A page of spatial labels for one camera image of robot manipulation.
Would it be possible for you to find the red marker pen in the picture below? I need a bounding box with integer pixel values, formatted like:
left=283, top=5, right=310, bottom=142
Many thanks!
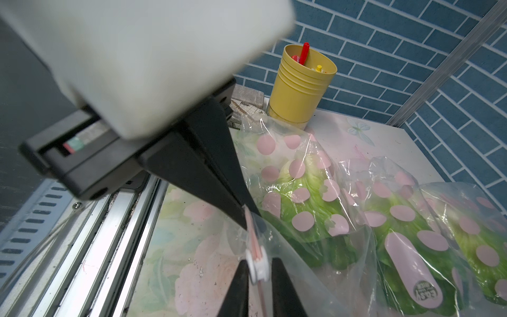
left=298, top=42, right=310, bottom=66

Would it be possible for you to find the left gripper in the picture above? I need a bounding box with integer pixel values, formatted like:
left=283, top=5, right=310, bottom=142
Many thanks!
left=19, top=79, right=247, bottom=229

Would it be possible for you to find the yellow pen cup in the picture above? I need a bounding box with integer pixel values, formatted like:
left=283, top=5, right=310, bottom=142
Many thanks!
left=267, top=44, right=337, bottom=129

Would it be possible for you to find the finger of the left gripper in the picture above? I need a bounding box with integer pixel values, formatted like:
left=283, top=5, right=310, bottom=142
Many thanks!
left=178, top=98, right=259, bottom=217

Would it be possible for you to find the aluminium mounting rail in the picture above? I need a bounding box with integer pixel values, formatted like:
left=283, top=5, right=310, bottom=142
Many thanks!
left=1, top=174, right=168, bottom=316

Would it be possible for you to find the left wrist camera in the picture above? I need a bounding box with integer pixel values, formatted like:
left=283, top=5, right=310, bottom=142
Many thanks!
left=1, top=1, right=296, bottom=139

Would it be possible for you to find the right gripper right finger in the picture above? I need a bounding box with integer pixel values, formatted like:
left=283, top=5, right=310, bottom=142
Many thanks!
left=271, top=258, right=308, bottom=317

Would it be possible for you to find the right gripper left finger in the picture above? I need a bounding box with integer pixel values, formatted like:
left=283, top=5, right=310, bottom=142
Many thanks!
left=217, top=260, right=250, bottom=317

